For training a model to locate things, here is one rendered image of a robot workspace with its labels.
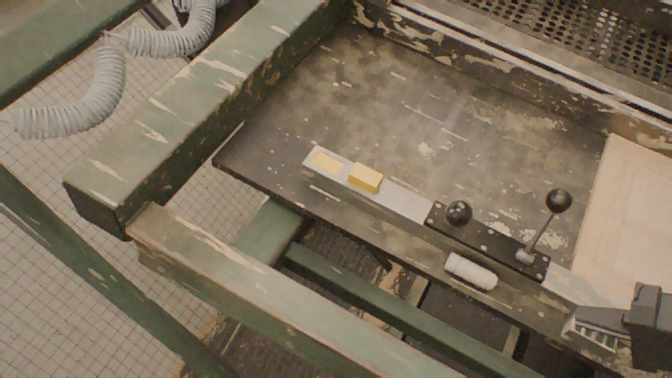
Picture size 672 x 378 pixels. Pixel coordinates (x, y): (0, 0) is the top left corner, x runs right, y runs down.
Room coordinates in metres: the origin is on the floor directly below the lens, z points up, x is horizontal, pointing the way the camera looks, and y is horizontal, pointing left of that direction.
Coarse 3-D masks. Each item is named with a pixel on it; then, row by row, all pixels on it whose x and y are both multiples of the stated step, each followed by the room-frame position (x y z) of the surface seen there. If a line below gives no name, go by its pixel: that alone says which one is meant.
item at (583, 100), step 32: (352, 0) 1.13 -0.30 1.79; (384, 0) 1.06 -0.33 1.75; (384, 32) 1.12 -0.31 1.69; (416, 32) 1.07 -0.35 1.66; (448, 32) 1.03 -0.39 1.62; (480, 32) 1.03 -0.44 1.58; (448, 64) 1.05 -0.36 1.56; (480, 64) 1.00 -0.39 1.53; (512, 64) 0.96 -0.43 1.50; (544, 64) 0.95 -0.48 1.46; (544, 96) 0.94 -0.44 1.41; (576, 96) 0.90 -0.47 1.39; (608, 96) 0.89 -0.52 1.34; (608, 128) 0.88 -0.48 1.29; (640, 128) 0.84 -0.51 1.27
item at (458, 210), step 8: (456, 200) 0.64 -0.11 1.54; (448, 208) 0.63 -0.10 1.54; (456, 208) 0.62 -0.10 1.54; (464, 208) 0.62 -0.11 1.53; (448, 216) 0.63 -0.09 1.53; (456, 216) 0.62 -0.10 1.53; (464, 216) 0.61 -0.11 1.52; (472, 216) 0.62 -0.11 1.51; (448, 224) 0.72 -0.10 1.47; (456, 224) 0.62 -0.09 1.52; (464, 224) 0.62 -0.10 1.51
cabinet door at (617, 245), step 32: (608, 160) 0.83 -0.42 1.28; (640, 160) 0.82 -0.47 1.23; (608, 192) 0.77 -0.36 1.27; (640, 192) 0.77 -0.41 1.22; (608, 224) 0.73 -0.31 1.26; (640, 224) 0.72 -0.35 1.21; (576, 256) 0.69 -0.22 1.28; (608, 256) 0.68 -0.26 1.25; (640, 256) 0.68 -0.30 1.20; (608, 288) 0.64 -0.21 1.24
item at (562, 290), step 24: (312, 168) 0.83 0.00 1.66; (336, 192) 0.82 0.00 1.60; (360, 192) 0.79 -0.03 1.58; (384, 192) 0.78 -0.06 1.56; (408, 192) 0.78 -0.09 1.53; (384, 216) 0.78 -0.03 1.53; (408, 216) 0.75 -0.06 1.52; (432, 240) 0.74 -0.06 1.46; (480, 264) 0.70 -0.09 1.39; (552, 264) 0.66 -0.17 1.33; (528, 288) 0.66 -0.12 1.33; (552, 288) 0.63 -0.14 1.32; (576, 288) 0.63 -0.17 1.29; (600, 288) 0.62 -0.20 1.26
